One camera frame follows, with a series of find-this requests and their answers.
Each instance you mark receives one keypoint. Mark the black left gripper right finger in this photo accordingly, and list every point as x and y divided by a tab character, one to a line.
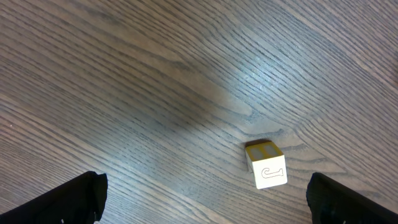
331	202

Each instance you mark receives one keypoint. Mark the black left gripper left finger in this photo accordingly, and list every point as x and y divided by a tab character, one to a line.
80	200

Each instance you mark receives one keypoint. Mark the number 3 wooden block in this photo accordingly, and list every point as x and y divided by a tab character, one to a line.
267	164

